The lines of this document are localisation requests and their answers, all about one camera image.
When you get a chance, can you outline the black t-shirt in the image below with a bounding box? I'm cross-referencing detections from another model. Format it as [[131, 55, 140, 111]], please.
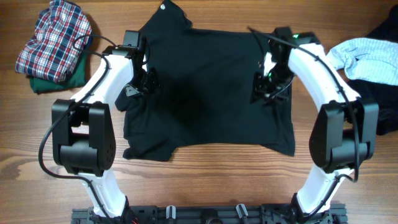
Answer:
[[116, 1, 295, 161]]

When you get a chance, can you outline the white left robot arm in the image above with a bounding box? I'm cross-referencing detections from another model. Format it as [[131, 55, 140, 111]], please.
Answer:
[[50, 44, 158, 223]]

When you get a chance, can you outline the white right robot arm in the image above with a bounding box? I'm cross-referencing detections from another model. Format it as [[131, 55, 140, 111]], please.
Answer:
[[251, 27, 379, 223]]

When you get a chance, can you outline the plaid folded shirt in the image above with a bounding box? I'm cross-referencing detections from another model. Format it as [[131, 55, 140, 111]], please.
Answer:
[[15, 1, 92, 83]]

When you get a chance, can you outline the light blue striped shirt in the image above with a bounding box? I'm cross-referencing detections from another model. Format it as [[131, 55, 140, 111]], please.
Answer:
[[326, 37, 397, 86]]

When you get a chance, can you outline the green folded garment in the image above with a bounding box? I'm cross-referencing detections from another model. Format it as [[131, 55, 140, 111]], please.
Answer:
[[29, 53, 88, 94]]

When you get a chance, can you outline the dark navy garment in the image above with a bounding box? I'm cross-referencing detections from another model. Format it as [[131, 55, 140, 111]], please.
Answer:
[[348, 5, 397, 136]]

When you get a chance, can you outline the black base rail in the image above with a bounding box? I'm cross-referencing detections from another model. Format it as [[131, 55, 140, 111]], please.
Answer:
[[70, 203, 348, 224]]

